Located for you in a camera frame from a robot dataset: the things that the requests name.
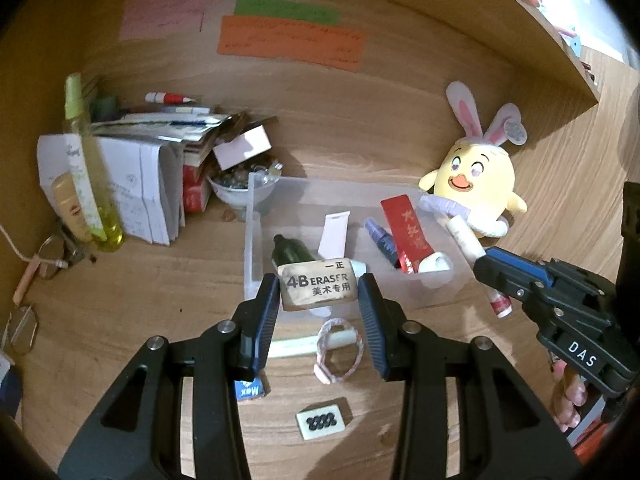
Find white mahjong tile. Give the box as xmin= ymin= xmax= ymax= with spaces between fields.
xmin=296 ymin=397 xmax=347 ymax=441

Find clear frame glasses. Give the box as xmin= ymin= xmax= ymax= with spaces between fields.
xmin=2 ymin=305 xmax=40 ymax=356

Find yellow green spray bottle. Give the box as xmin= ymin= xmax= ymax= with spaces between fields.
xmin=64 ymin=72 xmax=125 ymax=252

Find pink sticky note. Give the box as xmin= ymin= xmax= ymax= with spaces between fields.
xmin=120 ymin=0 xmax=206 ymax=41

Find pale green stick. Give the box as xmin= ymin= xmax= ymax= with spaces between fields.
xmin=267 ymin=329 xmax=358 ymax=358

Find dark green bottle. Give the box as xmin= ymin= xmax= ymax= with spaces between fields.
xmin=270 ymin=234 xmax=326 ymax=271

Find pink wooden stick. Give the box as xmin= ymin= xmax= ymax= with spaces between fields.
xmin=12 ymin=255 xmax=43 ymax=308

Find red white marker pen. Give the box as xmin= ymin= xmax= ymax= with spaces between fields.
xmin=145 ymin=91 xmax=193 ymax=106

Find clear plastic storage box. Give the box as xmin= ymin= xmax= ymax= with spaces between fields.
xmin=242 ymin=170 xmax=473 ymax=316

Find pinkish white squeeze tube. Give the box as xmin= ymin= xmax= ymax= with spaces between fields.
xmin=317 ymin=210 xmax=368 ymax=276

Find orange sticky note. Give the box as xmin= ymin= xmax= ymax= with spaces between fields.
xmin=216 ymin=15 xmax=367 ymax=73

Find white tape roll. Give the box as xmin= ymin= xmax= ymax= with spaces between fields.
xmin=417 ymin=252 xmax=455 ymax=288

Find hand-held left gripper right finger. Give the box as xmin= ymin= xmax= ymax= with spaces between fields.
xmin=356 ymin=273 xmax=583 ymax=480

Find white printed eraser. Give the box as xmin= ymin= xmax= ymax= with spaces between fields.
xmin=277 ymin=259 xmax=358 ymax=312

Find yellow chick plush toy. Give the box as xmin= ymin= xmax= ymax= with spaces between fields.
xmin=417 ymin=80 xmax=529 ymax=239

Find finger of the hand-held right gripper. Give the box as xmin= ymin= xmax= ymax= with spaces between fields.
xmin=486 ymin=246 xmax=553 ymax=288
xmin=473 ymin=255 xmax=548 ymax=315

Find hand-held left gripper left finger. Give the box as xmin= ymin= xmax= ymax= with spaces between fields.
xmin=57 ymin=272 xmax=282 ymax=480

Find person's right hand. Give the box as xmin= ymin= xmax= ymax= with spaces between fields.
xmin=550 ymin=361 xmax=587 ymax=434

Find small dark blue box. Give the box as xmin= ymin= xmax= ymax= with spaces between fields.
xmin=232 ymin=372 xmax=266 ymax=403

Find green sticky note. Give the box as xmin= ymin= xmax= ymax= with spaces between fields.
xmin=233 ymin=0 xmax=343 ymax=26

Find white cable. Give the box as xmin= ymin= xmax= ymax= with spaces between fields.
xmin=0 ymin=222 xmax=66 ymax=268

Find small white cardboard box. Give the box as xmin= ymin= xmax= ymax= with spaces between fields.
xmin=212 ymin=124 xmax=273 ymax=170

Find beige cosmetic tube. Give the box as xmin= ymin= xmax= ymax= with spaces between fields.
xmin=52 ymin=172 xmax=96 ymax=243

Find braided rope loop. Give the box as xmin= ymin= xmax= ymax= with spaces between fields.
xmin=314 ymin=317 xmax=365 ymax=385

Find thin frame glasses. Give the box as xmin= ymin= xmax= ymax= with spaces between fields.
xmin=39 ymin=232 xmax=86 ymax=281

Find red white lip balm tube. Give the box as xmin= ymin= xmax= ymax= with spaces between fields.
xmin=446 ymin=215 xmax=513 ymax=317

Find stack of books and papers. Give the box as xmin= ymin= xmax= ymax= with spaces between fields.
xmin=90 ymin=92 xmax=278 ymax=213

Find purple cap spray bottle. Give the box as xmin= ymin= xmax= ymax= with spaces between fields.
xmin=363 ymin=216 xmax=403 ymax=271

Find red book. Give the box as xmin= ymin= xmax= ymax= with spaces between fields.
xmin=182 ymin=162 xmax=213 ymax=213

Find glass bowl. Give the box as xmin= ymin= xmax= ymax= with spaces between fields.
xmin=207 ymin=157 xmax=283 ymax=211

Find white folded papers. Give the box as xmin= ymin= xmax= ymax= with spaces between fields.
xmin=37 ymin=132 xmax=186 ymax=246

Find red tea packet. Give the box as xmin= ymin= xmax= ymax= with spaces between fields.
xmin=380 ymin=194 xmax=432 ymax=275

